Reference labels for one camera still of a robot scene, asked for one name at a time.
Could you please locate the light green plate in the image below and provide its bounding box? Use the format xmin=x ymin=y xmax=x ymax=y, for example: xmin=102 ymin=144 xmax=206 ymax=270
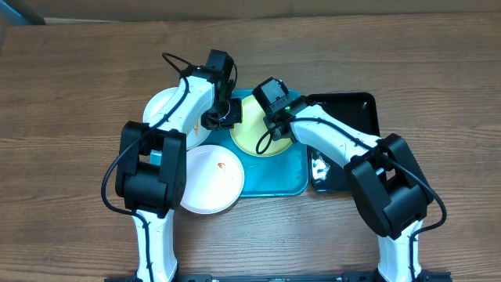
xmin=230 ymin=95 xmax=292 ymax=157

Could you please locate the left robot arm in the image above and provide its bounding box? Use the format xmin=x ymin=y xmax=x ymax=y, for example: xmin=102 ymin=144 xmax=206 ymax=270
xmin=103 ymin=63 xmax=242 ymax=281

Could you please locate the white plate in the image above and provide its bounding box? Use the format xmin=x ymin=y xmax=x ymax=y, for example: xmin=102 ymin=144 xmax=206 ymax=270
xmin=142 ymin=87 xmax=211 ymax=150
xmin=181 ymin=145 xmax=245 ymax=215

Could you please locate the teal plastic tray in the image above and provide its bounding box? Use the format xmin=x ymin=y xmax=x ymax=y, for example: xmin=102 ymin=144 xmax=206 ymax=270
xmin=148 ymin=89 xmax=310 ymax=199

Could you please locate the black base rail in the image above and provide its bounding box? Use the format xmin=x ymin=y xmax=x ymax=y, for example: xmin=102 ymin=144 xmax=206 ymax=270
xmin=103 ymin=270 xmax=453 ymax=282

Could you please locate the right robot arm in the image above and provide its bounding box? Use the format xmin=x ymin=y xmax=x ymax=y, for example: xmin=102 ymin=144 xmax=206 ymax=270
xmin=258 ymin=96 xmax=434 ymax=281

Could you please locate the black rectangular tray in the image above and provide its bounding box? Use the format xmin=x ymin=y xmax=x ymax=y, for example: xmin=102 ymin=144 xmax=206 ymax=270
xmin=307 ymin=92 xmax=380 ymax=193

